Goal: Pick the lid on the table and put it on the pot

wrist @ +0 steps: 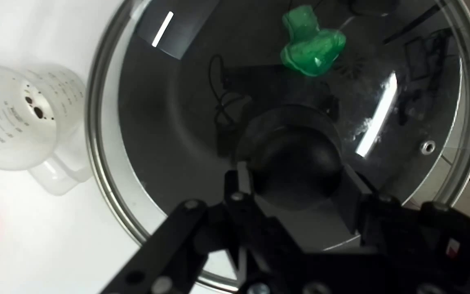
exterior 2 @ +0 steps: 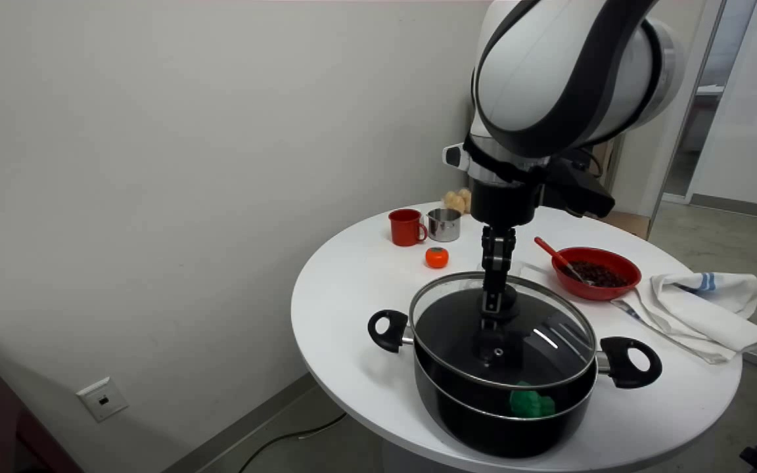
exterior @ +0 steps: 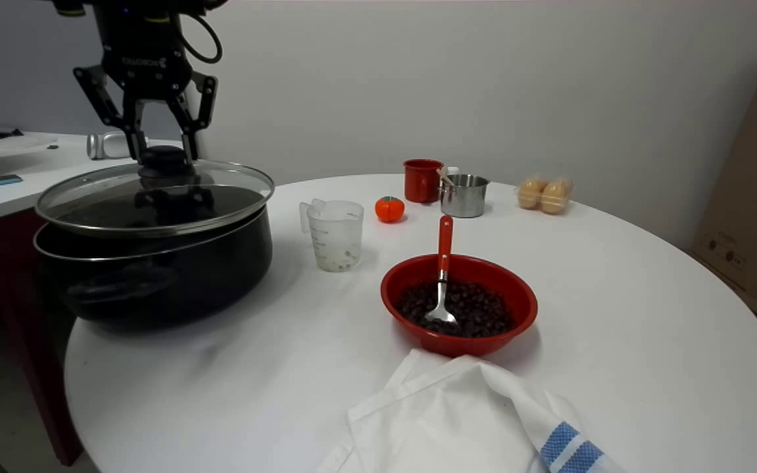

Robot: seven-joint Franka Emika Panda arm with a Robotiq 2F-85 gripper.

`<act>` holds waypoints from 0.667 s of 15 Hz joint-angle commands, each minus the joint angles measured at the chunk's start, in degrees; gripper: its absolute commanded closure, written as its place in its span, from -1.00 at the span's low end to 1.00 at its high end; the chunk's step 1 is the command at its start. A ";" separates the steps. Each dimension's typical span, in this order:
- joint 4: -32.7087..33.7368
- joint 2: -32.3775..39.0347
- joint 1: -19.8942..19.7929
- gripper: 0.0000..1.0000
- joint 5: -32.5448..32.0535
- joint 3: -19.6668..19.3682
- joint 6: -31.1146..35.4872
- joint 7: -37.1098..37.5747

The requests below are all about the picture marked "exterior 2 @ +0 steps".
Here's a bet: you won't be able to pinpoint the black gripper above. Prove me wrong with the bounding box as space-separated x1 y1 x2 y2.
467 178 543 321

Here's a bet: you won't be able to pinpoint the glass lid black knob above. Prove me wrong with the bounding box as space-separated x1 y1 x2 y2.
406 268 598 392

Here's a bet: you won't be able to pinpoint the black cooking pot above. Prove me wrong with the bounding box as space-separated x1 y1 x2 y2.
364 297 664 459

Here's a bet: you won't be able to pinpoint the orange toy tomato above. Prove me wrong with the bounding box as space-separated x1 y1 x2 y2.
423 244 452 270

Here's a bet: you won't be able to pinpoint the stainless steel cup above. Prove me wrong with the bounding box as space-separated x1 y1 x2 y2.
426 208 464 244

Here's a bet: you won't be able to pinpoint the tan crumpled object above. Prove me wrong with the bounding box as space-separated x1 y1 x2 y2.
440 188 469 219

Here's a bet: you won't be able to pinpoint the red mug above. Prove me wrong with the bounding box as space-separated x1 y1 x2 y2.
385 208 431 249

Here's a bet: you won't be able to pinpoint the red bowl of beans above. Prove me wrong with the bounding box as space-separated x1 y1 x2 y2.
549 244 643 304

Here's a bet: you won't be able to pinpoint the green toy vegetable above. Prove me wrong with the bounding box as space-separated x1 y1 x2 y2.
507 389 556 421

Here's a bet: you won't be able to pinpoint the white cloth blue stripes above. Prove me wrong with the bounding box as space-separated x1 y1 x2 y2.
635 270 757 366

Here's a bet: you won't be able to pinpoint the white desk dark red sides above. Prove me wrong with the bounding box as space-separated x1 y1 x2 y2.
0 332 74 473

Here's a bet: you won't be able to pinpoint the red handled metal spoon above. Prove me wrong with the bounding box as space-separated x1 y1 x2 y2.
531 233 597 286

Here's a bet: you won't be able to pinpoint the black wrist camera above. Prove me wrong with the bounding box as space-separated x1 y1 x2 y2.
539 161 618 221

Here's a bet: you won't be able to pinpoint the black floor cable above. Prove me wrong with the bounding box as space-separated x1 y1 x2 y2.
237 409 350 473

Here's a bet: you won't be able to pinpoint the white wall outlet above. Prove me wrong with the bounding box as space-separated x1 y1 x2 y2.
75 375 132 425

